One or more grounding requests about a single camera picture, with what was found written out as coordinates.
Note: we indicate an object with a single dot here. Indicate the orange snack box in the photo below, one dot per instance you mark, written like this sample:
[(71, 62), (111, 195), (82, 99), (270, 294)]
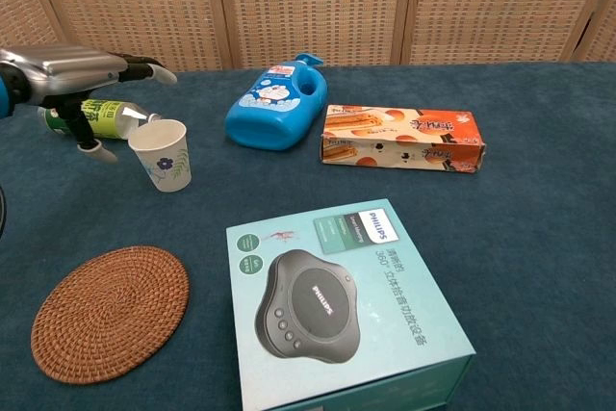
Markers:
[(402, 139)]

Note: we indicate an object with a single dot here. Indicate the white floral paper cup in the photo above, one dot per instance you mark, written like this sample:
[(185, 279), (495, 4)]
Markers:
[(163, 161)]

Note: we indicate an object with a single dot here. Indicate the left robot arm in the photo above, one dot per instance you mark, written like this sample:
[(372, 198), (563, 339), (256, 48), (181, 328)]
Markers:
[(5, 93)]

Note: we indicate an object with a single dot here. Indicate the teal tablecloth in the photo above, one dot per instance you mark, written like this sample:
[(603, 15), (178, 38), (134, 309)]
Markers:
[(481, 247)]

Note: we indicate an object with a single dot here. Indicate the green label plastic bottle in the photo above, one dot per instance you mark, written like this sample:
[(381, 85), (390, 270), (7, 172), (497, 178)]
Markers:
[(108, 120)]

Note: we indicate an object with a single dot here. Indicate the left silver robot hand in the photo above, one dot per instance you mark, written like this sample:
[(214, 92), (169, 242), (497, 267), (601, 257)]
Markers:
[(62, 71)]

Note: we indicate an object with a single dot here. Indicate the woven folding screen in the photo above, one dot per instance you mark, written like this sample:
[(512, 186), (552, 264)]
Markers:
[(308, 2)]

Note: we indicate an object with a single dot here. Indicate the woven rattan coaster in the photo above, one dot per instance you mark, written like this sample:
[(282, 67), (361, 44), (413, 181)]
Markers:
[(110, 315)]

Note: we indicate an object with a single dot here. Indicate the blue detergent bottle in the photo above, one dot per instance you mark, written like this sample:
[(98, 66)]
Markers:
[(276, 105)]

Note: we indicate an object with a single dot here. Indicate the teal Philips speaker box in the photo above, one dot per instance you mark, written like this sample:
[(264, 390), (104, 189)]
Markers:
[(346, 305)]

